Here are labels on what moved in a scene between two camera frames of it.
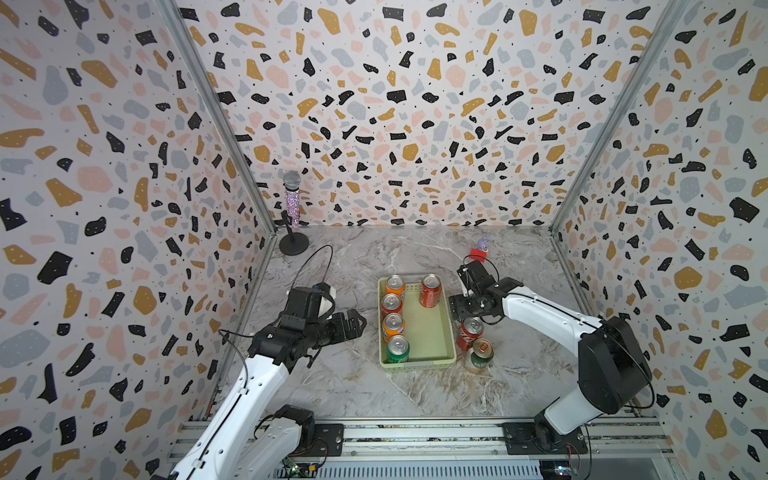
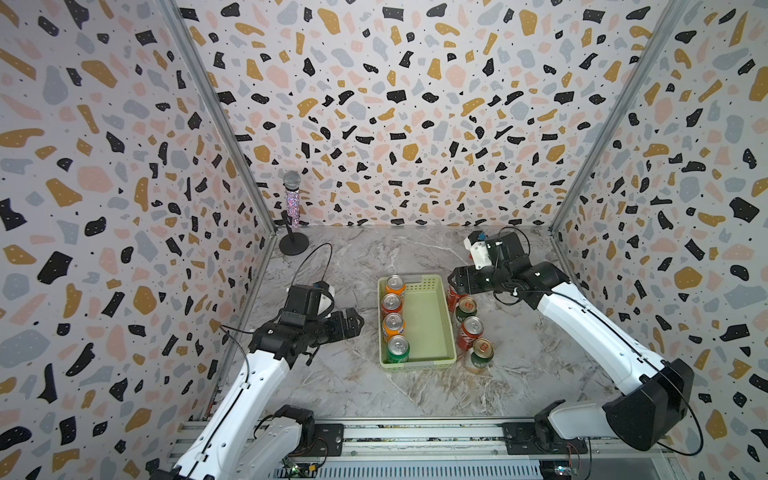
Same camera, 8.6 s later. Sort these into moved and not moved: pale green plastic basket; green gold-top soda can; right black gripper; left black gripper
Moved: right black gripper
Not moved: green gold-top soda can; left black gripper; pale green plastic basket
